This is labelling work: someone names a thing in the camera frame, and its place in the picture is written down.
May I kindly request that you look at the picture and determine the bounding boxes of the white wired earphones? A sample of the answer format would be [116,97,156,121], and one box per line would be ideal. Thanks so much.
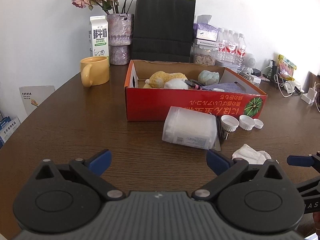
[237,69,253,80]

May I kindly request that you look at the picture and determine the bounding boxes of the white printed card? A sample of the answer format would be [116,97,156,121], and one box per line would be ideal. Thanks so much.
[19,85,55,115]

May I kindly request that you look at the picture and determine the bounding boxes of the blue white carton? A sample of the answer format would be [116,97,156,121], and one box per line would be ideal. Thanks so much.
[0,116,21,143]

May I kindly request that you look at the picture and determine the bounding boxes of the white charging cable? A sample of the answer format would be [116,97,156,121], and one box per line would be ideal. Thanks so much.
[274,74,292,98]

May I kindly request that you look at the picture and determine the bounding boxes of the yellow white plush sheep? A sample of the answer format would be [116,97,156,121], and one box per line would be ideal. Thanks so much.
[143,71,189,90]

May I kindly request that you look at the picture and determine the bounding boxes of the clear seed container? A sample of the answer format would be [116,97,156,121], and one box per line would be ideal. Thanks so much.
[192,44,217,66]

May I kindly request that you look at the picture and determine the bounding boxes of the purple burlap bag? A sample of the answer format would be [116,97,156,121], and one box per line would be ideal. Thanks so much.
[201,82,248,93]

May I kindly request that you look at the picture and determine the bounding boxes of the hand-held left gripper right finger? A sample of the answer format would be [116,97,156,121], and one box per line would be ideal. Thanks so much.
[192,149,284,202]

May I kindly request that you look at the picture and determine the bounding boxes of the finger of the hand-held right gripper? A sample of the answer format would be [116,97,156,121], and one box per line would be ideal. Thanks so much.
[287,151,320,173]
[294,176,320,197]

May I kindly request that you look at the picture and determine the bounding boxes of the grey floral tin box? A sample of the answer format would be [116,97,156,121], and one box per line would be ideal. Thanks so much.
[215,59,238,72]

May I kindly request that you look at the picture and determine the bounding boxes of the white charger block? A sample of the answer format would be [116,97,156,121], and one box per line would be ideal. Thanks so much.
[301,81,320,105]

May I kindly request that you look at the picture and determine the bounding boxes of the white green milk carton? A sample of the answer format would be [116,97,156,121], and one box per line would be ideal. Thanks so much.
[89,15,110,58]

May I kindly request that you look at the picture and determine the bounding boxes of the white cloth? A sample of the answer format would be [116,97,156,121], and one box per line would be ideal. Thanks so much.
[232,144,272,165]

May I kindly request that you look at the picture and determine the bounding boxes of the white robot speaker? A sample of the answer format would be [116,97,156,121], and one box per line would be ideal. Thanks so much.
[242,53,257,74]

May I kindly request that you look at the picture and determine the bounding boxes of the clear water bottle red label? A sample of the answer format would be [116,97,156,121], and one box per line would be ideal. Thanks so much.
[225,30,237,63]
[235,33,247,72]
[216,27,228,60]

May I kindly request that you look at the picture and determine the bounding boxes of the purple mottled vase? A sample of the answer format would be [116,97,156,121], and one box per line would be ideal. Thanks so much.
[106,13,135,65]

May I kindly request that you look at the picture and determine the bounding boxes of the yellow pink snack packet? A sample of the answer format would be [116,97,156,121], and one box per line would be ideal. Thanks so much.
[278,54,297,81]

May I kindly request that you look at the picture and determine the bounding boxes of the red cardboard box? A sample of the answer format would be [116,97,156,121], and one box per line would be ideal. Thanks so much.
[124,59,268,122]

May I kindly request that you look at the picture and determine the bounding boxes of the iridescent plastic bag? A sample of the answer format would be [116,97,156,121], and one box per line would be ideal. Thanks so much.
[198,70,220,85]

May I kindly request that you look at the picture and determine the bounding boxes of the translucent cotton swab container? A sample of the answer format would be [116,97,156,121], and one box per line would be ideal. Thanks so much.
[162,106,218,150]

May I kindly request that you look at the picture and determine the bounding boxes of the black paper bag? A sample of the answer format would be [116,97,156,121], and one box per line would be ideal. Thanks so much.
[131,0,196,62]

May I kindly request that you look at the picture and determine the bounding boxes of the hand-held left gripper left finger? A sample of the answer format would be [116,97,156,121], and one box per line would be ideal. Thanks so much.
[35,149,126,202]

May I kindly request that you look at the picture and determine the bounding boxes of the purple tissue pack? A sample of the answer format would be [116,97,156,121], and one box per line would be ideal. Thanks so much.
[193,15,219,43]

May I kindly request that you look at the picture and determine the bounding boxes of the yellow mug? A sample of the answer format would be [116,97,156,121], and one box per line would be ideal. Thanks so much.
[80,56,110,87]

